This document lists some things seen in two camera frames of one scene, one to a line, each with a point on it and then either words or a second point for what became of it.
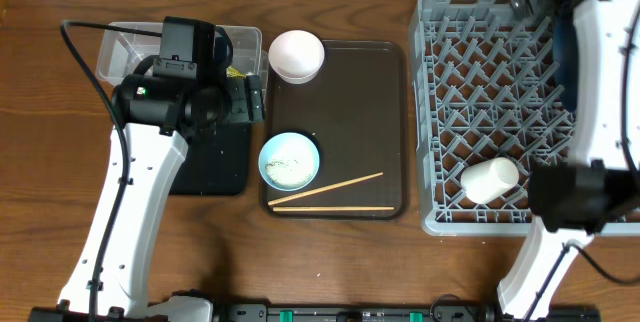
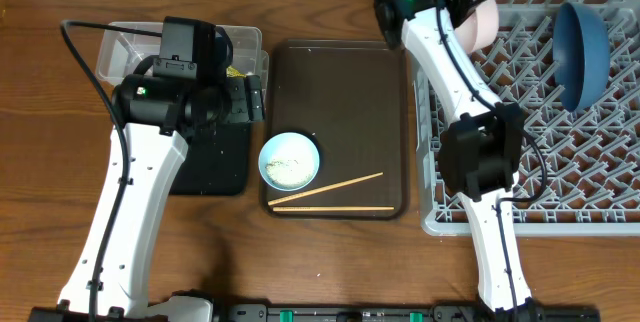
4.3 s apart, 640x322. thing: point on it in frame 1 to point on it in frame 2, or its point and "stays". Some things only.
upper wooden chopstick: (323, 189) stays
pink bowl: (296, 56) to (478, 30)
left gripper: (247, 107) stays
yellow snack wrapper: (233, 72) stays
